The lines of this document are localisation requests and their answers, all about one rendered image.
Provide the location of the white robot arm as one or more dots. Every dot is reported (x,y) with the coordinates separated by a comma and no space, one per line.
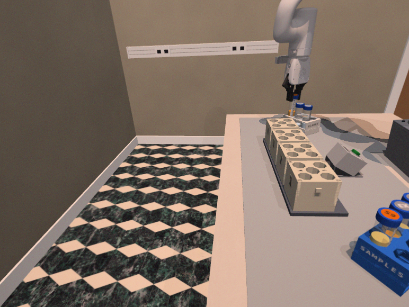
(296,27)

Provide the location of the grey bench mat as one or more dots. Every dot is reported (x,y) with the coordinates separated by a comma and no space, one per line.
(305,261)

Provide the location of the blue tube rack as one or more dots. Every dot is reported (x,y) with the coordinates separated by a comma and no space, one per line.
(390,265)

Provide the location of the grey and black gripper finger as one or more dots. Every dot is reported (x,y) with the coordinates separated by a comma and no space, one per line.
(286,85)
(298,89)

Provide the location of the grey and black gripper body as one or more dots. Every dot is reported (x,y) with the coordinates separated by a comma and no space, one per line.
(298,69)

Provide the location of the grey tube rack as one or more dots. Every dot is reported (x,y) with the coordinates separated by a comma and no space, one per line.
(311,127)

